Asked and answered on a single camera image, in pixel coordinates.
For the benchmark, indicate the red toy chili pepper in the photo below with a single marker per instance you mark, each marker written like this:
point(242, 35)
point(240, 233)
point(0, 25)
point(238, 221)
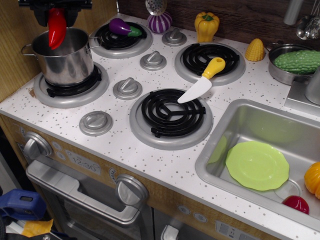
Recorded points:
point(57, 27)

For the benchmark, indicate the light green plastic plate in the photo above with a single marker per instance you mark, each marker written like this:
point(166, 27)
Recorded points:
point(258, 166)

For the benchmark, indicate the purple toy eggplant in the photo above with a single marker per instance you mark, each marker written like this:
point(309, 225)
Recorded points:
point(120, 27)

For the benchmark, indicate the red toy tomato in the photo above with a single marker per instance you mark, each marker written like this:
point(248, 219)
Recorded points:
point(298, 203)

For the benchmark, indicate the grey stove knob back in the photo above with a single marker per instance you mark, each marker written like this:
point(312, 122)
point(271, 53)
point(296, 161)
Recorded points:
point(174, 38)

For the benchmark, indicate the grey stove knob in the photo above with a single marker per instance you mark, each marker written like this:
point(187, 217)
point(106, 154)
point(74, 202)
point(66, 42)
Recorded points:
point(127, 89)
point(174, 38)
point(95, 123)
point(153, 61)

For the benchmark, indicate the hanging metal utensils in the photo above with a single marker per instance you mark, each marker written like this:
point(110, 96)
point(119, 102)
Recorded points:
point(308, 28)

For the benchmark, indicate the green toy bitter gourd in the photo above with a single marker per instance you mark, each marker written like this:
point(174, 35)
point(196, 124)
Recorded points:
point(302, 62)

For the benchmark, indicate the yellow cloth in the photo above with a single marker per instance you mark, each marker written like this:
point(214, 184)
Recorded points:
point(34, 228)

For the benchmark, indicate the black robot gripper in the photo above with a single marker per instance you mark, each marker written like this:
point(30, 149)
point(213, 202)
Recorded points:
point(41, 7)

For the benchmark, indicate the front left stove burner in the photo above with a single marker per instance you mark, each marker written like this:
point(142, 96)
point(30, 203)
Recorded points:
point(72, 96)

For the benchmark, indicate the small steel pan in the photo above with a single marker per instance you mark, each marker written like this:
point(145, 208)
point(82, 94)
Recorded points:
point(277, 49)

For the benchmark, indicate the stainless steel sink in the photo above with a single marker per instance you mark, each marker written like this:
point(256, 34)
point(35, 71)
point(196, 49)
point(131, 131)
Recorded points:
point(297, 137)

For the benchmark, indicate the blue clamp tool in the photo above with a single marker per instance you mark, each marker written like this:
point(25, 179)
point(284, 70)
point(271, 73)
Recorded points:
point(22, 204)

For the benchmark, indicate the grey stove knob middle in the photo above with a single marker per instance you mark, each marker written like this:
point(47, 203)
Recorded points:
point(127, 89)

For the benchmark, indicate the grey oven dial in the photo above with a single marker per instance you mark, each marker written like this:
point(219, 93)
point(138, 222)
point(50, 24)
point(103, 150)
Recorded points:
point(36, 146)
point(130, 191)

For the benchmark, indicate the toy knife yellow handle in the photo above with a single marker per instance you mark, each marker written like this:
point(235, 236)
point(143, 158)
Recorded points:
point(215, 66)

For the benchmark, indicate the purple white striped holder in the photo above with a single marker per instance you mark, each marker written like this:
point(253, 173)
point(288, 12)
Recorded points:
point(159, 23)

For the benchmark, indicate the grey oven dial right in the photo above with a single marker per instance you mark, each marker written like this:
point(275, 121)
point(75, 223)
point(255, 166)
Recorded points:
point(130, 191)

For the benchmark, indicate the orange toy pumpkin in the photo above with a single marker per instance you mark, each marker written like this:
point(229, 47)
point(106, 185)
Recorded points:
point(312, 179)

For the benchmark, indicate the back left stove burner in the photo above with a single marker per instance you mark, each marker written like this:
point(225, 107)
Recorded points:
point(116, 46)

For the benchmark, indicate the yellow toy bell pepper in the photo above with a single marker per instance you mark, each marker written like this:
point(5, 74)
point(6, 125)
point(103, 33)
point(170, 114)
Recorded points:
point(206, 25)

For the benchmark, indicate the yellow toy corn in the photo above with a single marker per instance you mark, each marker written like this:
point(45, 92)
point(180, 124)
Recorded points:
point(255, 51)

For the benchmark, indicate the grey oven dial left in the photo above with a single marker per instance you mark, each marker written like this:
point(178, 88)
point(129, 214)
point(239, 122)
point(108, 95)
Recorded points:
point(36, 146)

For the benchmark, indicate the stainless steel pot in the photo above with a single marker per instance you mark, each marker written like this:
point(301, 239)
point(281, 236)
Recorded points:
point(70, 63)

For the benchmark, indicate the grey stove knob upper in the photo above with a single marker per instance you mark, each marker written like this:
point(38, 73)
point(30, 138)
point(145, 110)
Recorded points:
point(153, 61)

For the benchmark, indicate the metal slotted spoon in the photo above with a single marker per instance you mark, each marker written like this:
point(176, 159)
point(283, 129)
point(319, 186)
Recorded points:
point(156, 7)

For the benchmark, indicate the grey stove knob front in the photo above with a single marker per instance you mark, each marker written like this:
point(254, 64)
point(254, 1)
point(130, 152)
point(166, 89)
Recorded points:
point(95, 123)

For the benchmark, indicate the front right stove burner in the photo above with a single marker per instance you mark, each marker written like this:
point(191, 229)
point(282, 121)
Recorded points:
point(159, 121)

